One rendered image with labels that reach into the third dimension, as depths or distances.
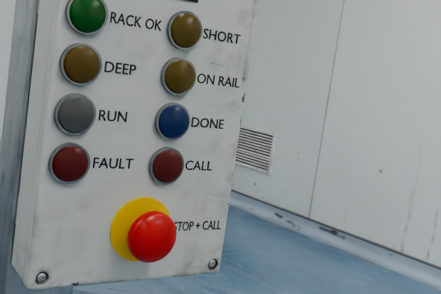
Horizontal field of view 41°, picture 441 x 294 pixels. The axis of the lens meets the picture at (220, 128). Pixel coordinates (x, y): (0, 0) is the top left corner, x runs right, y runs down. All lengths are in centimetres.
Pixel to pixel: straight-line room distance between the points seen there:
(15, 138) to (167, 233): 15
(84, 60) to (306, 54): 366
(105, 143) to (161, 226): 8
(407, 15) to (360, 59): 39
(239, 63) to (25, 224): 21
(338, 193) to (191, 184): 336
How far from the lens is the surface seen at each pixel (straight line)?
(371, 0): 380
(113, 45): 45
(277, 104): 418
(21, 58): 51
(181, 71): 46
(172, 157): 47
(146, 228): 45
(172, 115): 46
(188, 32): 46
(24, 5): 52
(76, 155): 44
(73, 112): 43
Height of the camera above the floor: 102
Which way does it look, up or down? 6 degrees down
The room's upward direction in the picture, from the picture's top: 8 degrees clockwise
